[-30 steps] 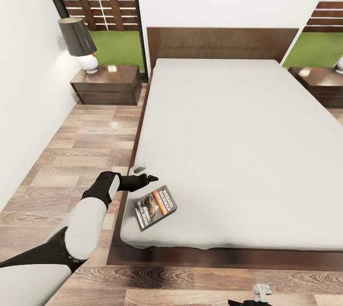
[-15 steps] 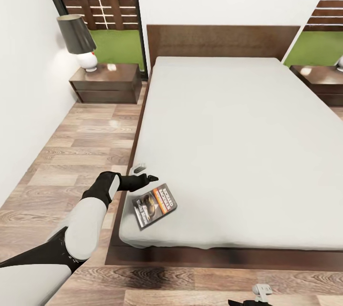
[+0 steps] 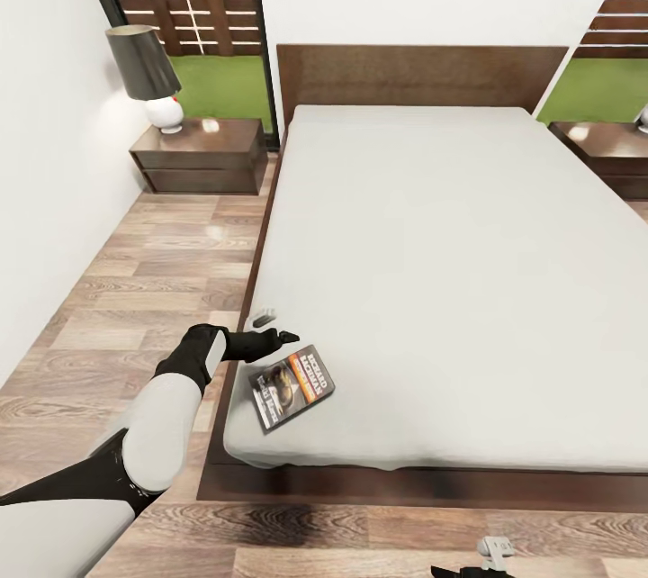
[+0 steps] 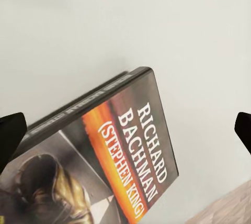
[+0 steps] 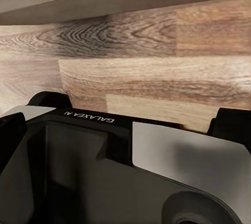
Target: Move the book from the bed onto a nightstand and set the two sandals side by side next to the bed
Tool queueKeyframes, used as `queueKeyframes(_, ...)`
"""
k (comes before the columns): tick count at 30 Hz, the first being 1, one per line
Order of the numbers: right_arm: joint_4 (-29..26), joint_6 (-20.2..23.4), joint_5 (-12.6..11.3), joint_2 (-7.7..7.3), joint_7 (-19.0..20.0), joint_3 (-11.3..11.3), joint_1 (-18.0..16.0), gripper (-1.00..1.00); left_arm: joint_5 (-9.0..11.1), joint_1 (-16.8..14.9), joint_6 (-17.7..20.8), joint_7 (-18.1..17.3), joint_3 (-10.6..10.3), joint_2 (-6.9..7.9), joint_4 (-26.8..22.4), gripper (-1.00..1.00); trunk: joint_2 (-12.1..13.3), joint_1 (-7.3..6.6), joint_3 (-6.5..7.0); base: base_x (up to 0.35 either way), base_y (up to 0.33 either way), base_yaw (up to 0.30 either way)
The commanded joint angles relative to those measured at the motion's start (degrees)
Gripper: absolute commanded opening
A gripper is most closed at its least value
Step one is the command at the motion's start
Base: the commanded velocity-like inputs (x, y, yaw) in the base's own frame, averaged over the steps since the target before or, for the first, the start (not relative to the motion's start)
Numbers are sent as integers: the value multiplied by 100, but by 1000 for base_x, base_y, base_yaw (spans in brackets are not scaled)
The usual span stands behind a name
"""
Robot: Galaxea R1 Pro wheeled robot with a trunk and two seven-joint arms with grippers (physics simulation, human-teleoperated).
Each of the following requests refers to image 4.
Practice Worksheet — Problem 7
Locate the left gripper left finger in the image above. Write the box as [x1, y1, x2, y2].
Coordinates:
[0, 112, 27, 175]

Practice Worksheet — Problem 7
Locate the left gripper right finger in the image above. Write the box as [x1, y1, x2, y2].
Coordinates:
[234, 112, 251, 154]

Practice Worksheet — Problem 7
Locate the hardback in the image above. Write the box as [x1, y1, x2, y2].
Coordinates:
[0, 66, 179, 224]

